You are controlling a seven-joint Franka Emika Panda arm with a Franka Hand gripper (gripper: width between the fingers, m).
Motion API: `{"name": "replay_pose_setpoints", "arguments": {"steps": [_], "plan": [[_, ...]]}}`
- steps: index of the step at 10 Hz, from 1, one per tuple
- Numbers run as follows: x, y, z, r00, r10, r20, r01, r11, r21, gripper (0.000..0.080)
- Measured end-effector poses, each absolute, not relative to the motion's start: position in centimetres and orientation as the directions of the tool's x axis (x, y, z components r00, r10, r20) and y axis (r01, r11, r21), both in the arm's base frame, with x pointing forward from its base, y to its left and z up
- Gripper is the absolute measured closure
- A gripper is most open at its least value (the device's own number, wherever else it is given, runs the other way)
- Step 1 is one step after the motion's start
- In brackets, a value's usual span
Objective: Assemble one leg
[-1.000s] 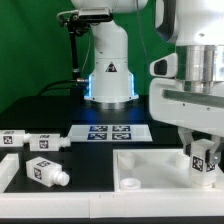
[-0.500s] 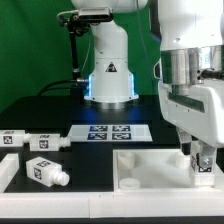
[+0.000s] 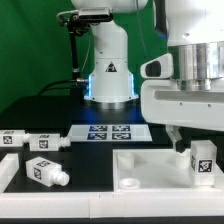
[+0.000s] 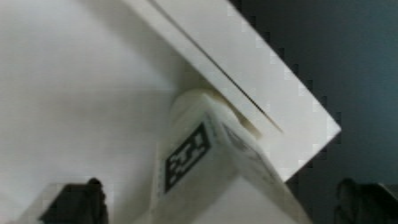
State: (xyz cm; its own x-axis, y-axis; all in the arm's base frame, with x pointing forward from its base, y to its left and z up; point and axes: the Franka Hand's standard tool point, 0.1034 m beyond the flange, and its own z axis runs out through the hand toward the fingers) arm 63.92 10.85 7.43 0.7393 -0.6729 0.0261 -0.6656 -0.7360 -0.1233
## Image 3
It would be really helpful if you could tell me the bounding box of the white base tag plate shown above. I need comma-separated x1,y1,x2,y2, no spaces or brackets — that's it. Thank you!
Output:
68,124,152,142

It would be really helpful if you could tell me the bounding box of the black cable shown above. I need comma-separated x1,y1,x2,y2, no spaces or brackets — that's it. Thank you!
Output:
38,78,89,97

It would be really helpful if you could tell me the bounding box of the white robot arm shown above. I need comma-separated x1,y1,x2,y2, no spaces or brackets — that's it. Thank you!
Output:
71,0,224,143

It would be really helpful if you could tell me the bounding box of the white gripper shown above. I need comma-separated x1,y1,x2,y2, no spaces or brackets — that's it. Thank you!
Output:
141,79,224,153

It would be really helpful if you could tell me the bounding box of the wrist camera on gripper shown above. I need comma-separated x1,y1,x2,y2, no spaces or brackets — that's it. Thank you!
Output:
140,53,174,79

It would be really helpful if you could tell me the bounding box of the white square tabletop part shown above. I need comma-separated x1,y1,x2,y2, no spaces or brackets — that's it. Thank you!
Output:
112,147,224,193

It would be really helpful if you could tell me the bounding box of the white U-shaped fence frame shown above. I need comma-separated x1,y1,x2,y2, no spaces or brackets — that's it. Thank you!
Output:
0,151,224,220

